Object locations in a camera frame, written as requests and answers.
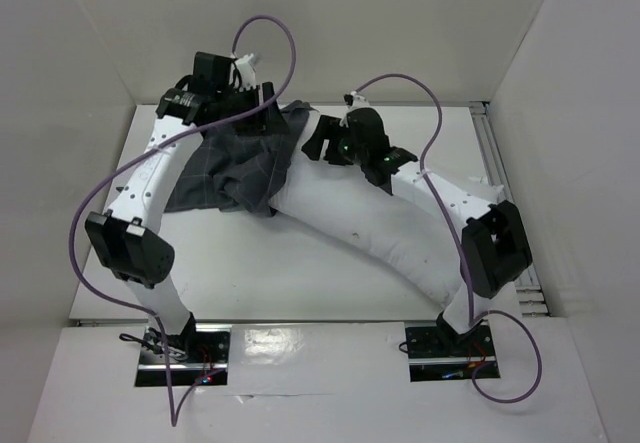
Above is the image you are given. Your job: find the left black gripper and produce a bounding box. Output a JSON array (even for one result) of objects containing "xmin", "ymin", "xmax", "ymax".
[{"xmin": 215, "ymin": 82, "xmax": 291, "ymax": 137}]

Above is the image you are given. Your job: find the dark grey checked pillowcase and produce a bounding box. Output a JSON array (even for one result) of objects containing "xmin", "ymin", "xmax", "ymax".
[{"xmin": 165, "ymin": 100, "xmax": 313, "ymax": 217}]

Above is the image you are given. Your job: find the white pillow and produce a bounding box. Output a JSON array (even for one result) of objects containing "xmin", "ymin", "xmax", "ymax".
[{"xmin": 269, "ymin": 109, "xmax": 462, "ymax": 307}]

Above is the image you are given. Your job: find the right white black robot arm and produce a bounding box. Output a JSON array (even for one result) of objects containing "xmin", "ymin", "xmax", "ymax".
[{"xmin": 302, "ymin": 107, "xmax": 533, "ymax": 355}]

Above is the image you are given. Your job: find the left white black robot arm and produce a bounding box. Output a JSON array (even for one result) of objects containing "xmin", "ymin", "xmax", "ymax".
[{"xmin": 85, "ymin": 52, "xmax": 286, "ymax": 362}]

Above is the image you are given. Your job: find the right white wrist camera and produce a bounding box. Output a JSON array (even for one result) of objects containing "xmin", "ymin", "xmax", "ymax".
[{"xmin": 341, "ymin": 91, "xmax": 370, "ymax": 126}]

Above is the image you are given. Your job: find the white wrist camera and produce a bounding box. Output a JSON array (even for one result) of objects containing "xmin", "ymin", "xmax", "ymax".
[
  {"xmin": 341, "ymin": 91, "xmax": 370, "ymax": 126},
  {"xmin": 230, "ymin": 53, "xmax": 261, "ymax": 90}
]

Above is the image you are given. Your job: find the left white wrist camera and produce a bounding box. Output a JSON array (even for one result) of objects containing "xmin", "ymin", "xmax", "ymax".
[{"xmin": 230, "ymin": 53, "xmax": 261, "ymax": 90}]

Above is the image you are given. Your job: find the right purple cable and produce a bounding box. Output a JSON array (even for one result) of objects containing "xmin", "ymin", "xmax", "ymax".
[{"xmin": 349, "ymin": 73, "xmax": 544, "ymax": 404}]

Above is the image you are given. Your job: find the purple cable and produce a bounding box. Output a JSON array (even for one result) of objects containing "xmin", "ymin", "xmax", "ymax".
[
  {"xmin": 349, "ymin": 73, "xmax": 544, "ymax": 404},
  {"xmin": 68, "ymin": 14, "xmax": 297, "ymax": 427}
]

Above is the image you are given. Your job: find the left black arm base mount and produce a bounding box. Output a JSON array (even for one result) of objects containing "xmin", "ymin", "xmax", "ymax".
[{"xmin": 119, "ymin": 324, "xmax": 231, "ymax": 388}]

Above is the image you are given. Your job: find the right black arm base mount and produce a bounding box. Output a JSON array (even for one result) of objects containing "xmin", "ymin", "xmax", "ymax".
[{"xmin": 398, "ymin": 323, "xmax": 500, "ymax": 382}]

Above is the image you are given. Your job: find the aluminium rail at table edge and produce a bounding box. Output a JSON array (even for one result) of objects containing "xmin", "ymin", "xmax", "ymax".
[{"xmin": 469, "ymin": 102, "xmax": 551, "ymax": 318}]

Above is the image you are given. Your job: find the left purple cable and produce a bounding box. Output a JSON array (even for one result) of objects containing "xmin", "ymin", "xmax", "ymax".
[{"xmin": 68, "ymin": 14, "xmax": 297, "ymax": 427}]

